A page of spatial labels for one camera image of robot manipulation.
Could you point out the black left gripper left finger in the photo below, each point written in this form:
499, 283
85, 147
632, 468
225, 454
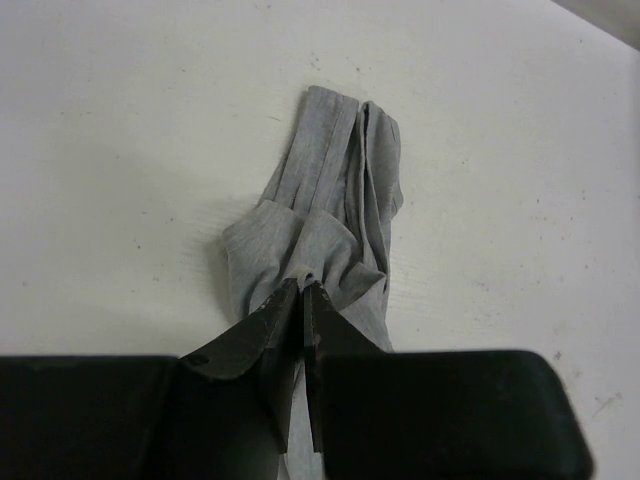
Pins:
235, 395

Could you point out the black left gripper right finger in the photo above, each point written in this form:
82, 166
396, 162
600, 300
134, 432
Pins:
325, 333

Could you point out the grey tank top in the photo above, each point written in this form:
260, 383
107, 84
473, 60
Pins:
325, 215

